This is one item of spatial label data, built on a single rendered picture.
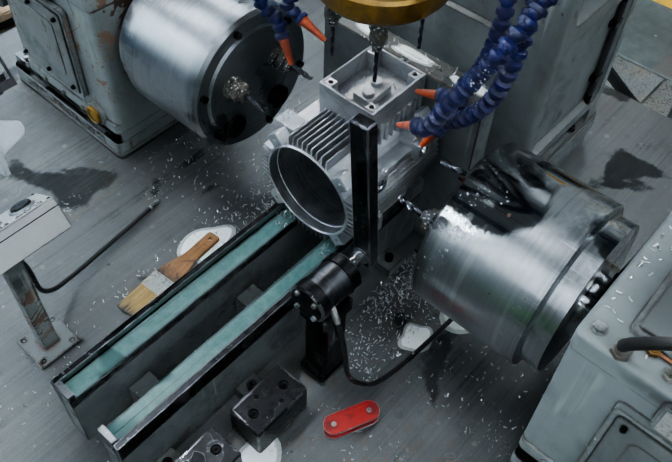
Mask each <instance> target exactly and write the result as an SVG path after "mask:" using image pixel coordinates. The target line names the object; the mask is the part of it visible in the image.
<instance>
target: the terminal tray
mask: <svg viewBox="0 0 672 462"><path fill-rule="evenodd" d="M374 52H375V51H374V50H373V49H372V47H371V46H369V47H368V48H367V49H365V50H364V51H362V52H361V53H360V54H358V55H357V56H355V57H354V58H353V59H351V60H350V61H348V62H347V63H345V64H344V65H343V66H341V67H340V68H338V69H337V70H336V71H334V72H333V73H331V74H330V75H329V76H327V77H326V78H324V79H323V80H321V81H320V82H319V113H320V112H321V111H322V110H324V109H325V108H326V112H328V111H329V110H331V114H332V113H333V112H336V116H337V115H339V114H340V119H342V118H343V117H345V123H346V122H347V121H348V120H350V119H351V118H352V117H354V116H355V115H356V114H358V113H362V114H364V115H365V116H367V117H369V118H371V119H373V120H375V121H377V122H378V128H379V135H378V144H379V145H381V144H382V139H384V140H387V139H388V135H390V136H392V135H393V130H395V131H398V129H399V128H398V127H396V123H397V122H403V121H409V118H412V119H413V118H414V113H415V111H416V110H418V109H420V107H421V102H422V96H421V95H418V94H416V93H415V90H416V89H424V86H425V80H426V74H425V73H424V72H422V71H420V70H418V69H417V68H415V67H413V66H411V65H410V64H408V63H406V62H405V61H403V60H401V59H399V58H398V57H396V56H394V55H392V54H391V53H389V52H387V51H385V50H384V49H382V50H381V51H380V52H379V60H378V71H377V72H382V71H383V72H382V73H378V74H379V76H378V74H377V81H376V83H374V82H373V81H372V77H373V75H374V73H373V66H374V65H375V63H374ZM367 71H369V72H368V73H369V74H370V75H369V74H368V73H366V72H367ZM365 74H366V77H367V80H369V81H367V80H366V79H365ZM350 78H351V80H350ZM358 79H359V80H358ZM363 79H364V80H363ZM351 81H352V84H351ZM356 81H357V83H356ZM360 81H362V82H360ZM364 82H365V83H364ZM363 83H364V84H363ZM388 83H389V84H388ZM393 83H394V86H395V88H396V90H397V91H395V89H394V87H393ZM355 84H356V85H355ZM354 85H355V87H354ZM344 86H345V88H344ZM352 86H353V87H352ZM351 87H352V88H351ZM349 88H351V89H349ZM398 89H399V90H401V91H399V90H398ZM341 90H343V92H344V93H345V95H343V94H342V93H341ZM347 91H348V94H347ZM389 91H391V92H390V96H389ZM398 91H399V92H398ZM352 97H354V99H353V98H352ZM385 102H386V103H385ZM378 103H379V105H378ZM362 104H363V106H361V105H362ZM366 105H367V106H366Z"/></svg>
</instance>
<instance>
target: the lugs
mask: <svg viewBox="0 0 672 462"><path fill-rule="evenodd" d="M430 112H431V110H430V108H429V106H428V105H425V106H422V107H420V109H418V110H416V111H415V113H414V117H421V118H423V119H425V118H426V117H427V115H428V114H429V113H430ZM289 135H290V133H289V131H288V130H287V128H286V127H285V126H284V127H281V128H278V129H276V130H275V131H274V132H272V133H271V134H269V135H268V138H269V140H270V142H271V143H272V145H273V146H274V148H275V147H277V146H282V145H283V144H284V143H285V142H286V141H288V136H289ZM331 180H332V182H333V183H334V185H335V186H336V188H337V190H338V191H339V193H342V192H348V191H349V190H350V189H351V188H352V183H351V172H350V170H349V169H345V170H341V171H339V172H338V173H337V174H336V175H334V176H333V177H332V178H331ZM271 193H272V195H273V197H274V198H275V200H276V201H277V203H278V204H280V203H284V202H283V201H282V199H281V198H280V196H279V194H278V193H277V191H276V189H275V188H273V189H272V190H271ZM329 236H330V238H331V240H332V241H333V243H334V244H335V246H339V245H345V244H346V243H347V242H348V241H349V240H351V239H352V238H353V237H352V238H349V237H348V236H346V235H345V234H343V233H341V234H337V235H329Z"/></svg>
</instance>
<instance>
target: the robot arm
mask: <svg viewBox="0 0 672 462"><path fill-rule="evenodd" d="M0 63H1V65H2V66H3V68H4V69H5V71H6V73H7V74H8V76H9V77H10V78H8V79H6V77H5V75H4V74H3V73H2V74H0V96H1V95H2V94H4V93H3V92H4V91H6V90H8V89H10V88H11V87H13V86H15V85H17V82H16V81H15V79H14V77H13V76H12V74H11V72H10V71H9V69H8V68H7V66H6V64H5V63H4V61H3V60H2V58H1V56H0ZM24 133H25V128H24V126H23V124H22V123H21V122H20V121H17V120H14V121H9V120H0V174H2V175H4V176H9V175H10V174H11V172H10V170H9V167H8V164H7V162H6V160H5V158H4V156H5V154H6V153H7V152H8V151H9V150H10V149H11V148H12V147H13V146H14V145H15V144H16V143H17V142H18V141H19V140H20V139H21V138H22V137H23V135H24Z"/></svg>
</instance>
